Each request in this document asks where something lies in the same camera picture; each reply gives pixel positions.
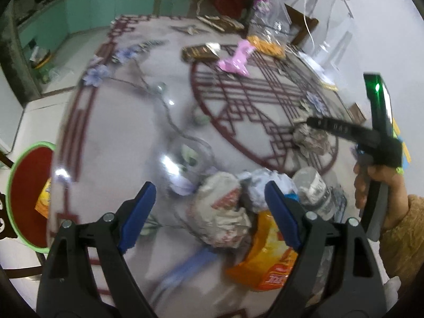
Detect green trash bucket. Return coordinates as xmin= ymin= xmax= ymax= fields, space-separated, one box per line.
xmin=30 ymin=46 xmax=58 ymax=83

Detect white desk lamp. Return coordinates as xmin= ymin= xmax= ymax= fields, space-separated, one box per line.
xmin=298 ymin=0 xmax=355 ymax=83

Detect dark wooden chair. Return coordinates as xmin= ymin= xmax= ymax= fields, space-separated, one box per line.
xmin=285 ymin=5 xmax=320 ymax=48

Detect pink plastic bag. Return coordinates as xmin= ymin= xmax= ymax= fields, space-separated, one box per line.
xmin=217 ymin=39 xmax=257 ymax=75

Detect teal kitchen cabinets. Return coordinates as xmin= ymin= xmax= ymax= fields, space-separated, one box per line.
xmin=16 ymin=0 xmax=199 ymax=45

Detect red basin with green rim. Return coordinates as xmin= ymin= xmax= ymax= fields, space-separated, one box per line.
xmin=7 ymin=141 xmax=58 ymax=255

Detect orange snack bag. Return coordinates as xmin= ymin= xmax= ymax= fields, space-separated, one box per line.
xmin=225 ymin=210 xmax=299 ymax=292

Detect small brown box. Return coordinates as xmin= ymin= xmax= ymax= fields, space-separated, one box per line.
xmin=348 ymin=103 xmax=368 ymax=123

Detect yellow and blue box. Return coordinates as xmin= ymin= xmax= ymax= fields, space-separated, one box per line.
xmin=392 ymin=119 xmax=411 ymax=174

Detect person's right hand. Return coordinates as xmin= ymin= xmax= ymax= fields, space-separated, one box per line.
xmin=353 ymin=162 xmax=409 ymax=231

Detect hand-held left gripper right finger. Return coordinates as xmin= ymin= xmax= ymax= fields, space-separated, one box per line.
xmin=264 ymin=180 xmax=388 ymax=318

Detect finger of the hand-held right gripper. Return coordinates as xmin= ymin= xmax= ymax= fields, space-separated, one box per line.
xmin=306 ymin=117 xmax=386 ymax=148

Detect white blue bag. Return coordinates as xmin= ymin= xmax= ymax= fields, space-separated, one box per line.
xmin=238 ymin=169 xmax=299 ymax=213

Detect clear bag of orange snacks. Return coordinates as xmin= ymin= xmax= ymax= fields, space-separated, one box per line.
xmin=247 ymin=0 xmax=292 ymax=58

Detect person's right forearm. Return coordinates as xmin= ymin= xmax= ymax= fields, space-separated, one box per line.
xmin=379 ymin=195 xmax=424 ymax=282

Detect brown snack wrapper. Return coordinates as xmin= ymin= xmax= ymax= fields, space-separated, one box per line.
xmin=182 ymin=43 xmax=221 ymax=62

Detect purple-label plastic water bottle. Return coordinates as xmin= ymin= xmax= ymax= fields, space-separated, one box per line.
xmin=248 ymin=0 xmax=282 ymax=37

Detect orange yellow wrapper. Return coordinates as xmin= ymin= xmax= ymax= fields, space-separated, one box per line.
xmin=35 ymin=179 xmax=53 ymax=220

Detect dark brown snack packet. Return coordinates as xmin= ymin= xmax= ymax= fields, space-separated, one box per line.
xmin=197 ymin=15 xmax=246 ymax=34

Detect white lamp cable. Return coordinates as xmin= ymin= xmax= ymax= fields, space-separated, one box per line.
xmin=303 ymin=0 xmax=316 ymax=52

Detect brown carved wooden chair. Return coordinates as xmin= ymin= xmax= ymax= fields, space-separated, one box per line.
xmin=0 ymin=151 xmax=43 ymax=279

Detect grey paper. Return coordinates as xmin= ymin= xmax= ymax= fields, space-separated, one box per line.
xmin=293 ymin=122 xmax=332 ymax=156

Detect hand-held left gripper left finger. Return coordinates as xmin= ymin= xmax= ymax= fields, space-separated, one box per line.
xmin=36 ymin=182 xmax=160 ymax=318

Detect red-print paper wrapper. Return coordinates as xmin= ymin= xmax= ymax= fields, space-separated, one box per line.
xmin=190 ymin=171 xmax=252 ymax=249

